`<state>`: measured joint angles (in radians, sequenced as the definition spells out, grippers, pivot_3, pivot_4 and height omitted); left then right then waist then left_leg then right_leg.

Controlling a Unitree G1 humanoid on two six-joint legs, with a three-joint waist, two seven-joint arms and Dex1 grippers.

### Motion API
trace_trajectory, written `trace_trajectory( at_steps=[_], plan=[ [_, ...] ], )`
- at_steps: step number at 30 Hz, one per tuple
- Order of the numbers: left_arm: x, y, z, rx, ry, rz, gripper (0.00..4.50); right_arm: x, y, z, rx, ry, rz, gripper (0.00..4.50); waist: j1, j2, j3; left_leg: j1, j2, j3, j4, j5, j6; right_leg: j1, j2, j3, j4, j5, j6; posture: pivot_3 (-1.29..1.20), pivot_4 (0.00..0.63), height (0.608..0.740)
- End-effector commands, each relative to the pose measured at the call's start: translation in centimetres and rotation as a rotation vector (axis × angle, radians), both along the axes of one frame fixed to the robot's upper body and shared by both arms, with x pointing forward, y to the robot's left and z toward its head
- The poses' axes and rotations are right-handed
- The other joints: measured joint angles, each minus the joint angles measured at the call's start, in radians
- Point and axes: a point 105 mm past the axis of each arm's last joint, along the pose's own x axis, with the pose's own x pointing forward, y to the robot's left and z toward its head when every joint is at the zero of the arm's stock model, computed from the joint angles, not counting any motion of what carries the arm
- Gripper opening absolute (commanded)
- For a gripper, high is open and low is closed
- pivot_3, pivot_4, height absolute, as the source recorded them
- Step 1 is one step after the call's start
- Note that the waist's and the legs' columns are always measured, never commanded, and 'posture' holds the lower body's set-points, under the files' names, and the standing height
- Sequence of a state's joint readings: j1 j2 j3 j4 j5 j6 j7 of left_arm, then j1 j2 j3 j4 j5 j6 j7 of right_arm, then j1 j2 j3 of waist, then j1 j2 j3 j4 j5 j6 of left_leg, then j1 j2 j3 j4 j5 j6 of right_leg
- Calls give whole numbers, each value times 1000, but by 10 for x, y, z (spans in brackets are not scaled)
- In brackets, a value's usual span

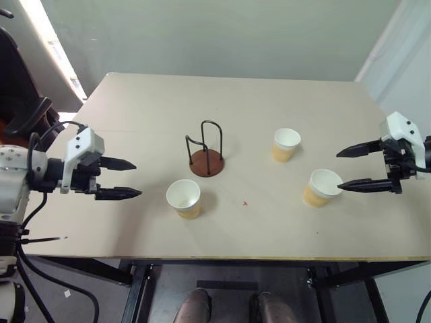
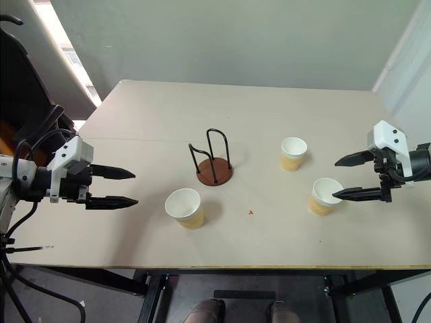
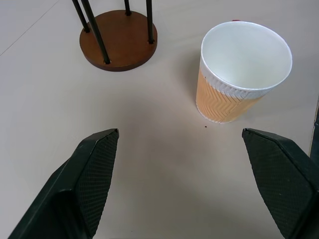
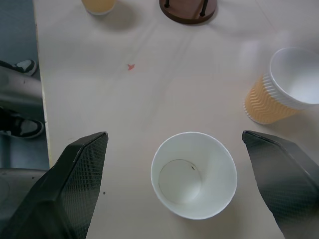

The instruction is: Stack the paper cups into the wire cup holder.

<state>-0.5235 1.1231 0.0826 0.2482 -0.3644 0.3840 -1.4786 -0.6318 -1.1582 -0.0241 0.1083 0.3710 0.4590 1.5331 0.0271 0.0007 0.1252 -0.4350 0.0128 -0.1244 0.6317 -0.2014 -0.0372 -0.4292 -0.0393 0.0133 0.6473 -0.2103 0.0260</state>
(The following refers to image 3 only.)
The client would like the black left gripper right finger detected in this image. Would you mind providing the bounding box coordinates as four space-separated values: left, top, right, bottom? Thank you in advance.
241 127 319 239

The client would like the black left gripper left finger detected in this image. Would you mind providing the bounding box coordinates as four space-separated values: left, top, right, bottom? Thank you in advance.
6 128 120 239

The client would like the orange ribbed paper cup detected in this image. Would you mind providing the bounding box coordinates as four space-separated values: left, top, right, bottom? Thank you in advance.
195 21 293 124

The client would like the round wooden stand with rods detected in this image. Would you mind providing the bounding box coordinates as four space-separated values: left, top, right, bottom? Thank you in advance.
71 0 159 72

